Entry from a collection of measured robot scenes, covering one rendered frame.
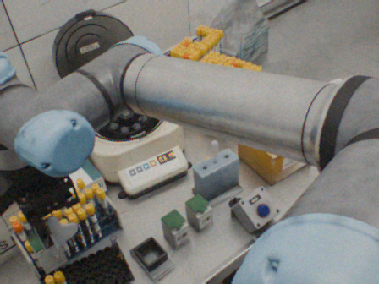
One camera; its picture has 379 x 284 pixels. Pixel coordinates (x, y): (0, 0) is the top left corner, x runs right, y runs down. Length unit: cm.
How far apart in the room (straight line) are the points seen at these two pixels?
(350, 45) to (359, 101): 127
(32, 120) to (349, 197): 36
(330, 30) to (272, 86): 128
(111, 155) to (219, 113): 68
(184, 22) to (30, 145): 106
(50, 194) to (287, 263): 52
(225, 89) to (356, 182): 21
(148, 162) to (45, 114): 65
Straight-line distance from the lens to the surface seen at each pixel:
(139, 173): 115
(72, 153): 55
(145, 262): 101
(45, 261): 85
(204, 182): 107
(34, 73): 134
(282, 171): 116
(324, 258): 26
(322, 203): 29
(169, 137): 115
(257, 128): 44
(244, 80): 46
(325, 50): 162
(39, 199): 74
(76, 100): 56
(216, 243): 107
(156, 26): 148
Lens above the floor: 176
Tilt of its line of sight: 44 degrees down
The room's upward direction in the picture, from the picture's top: 6 degrees counter-clockwise
